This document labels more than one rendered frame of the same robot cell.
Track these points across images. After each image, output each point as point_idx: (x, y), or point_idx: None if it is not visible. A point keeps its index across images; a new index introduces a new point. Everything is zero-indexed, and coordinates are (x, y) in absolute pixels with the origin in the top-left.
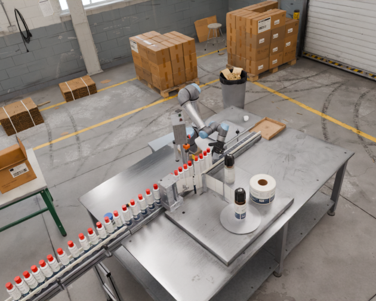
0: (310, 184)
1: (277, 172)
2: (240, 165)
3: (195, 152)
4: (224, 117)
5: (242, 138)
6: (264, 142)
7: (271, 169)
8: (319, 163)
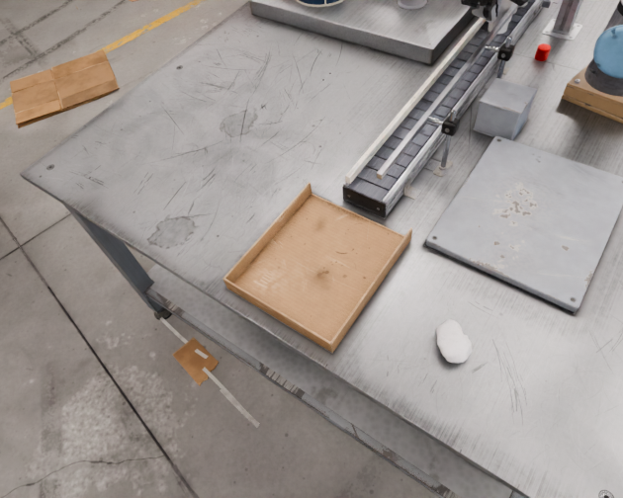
0: (201, 53)
1: (285, 70)
2: (400, 74)
3: (585, 70)
4: (601, 351)
5: (429, 188)
6: (327, 180)
7: (302, 77)
8: (152, 117)
